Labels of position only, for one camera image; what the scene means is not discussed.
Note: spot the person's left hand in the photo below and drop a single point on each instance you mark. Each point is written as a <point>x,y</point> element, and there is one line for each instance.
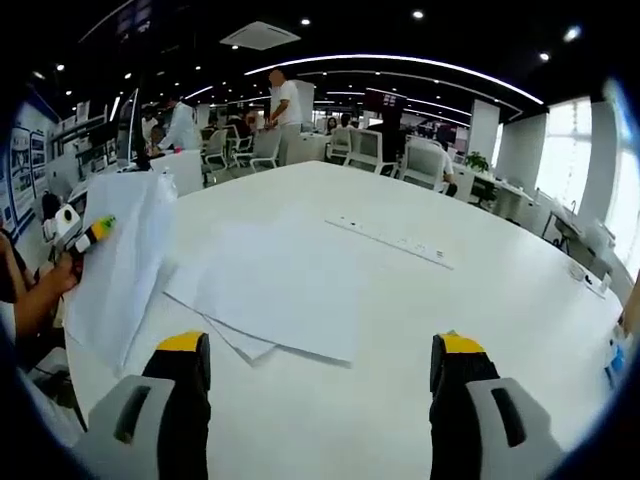
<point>67,275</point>

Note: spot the white power strip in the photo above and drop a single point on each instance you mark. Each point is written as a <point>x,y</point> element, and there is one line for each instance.
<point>390,240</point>
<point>587,282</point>

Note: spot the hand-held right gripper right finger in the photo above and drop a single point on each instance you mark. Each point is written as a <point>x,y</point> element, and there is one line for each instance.
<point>450,400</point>

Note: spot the white mesh office chair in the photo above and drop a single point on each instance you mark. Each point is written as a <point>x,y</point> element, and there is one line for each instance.
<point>422,165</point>
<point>215,155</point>
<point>365,147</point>
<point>265,150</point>

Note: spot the stack of white printing papers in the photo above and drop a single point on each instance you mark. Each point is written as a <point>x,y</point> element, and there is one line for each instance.
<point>280,290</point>

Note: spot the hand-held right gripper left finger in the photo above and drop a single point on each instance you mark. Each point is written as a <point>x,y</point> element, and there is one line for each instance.
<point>190,400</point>

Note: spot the green potted plant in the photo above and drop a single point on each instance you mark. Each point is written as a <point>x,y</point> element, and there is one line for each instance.
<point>477,161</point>

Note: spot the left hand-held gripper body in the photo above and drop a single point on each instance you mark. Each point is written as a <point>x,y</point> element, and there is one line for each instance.
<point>62,222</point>

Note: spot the ceiling air vent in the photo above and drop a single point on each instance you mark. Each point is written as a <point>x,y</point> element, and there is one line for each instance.
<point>260,35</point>

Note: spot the white table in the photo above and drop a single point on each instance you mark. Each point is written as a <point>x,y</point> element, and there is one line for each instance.
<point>400,310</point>

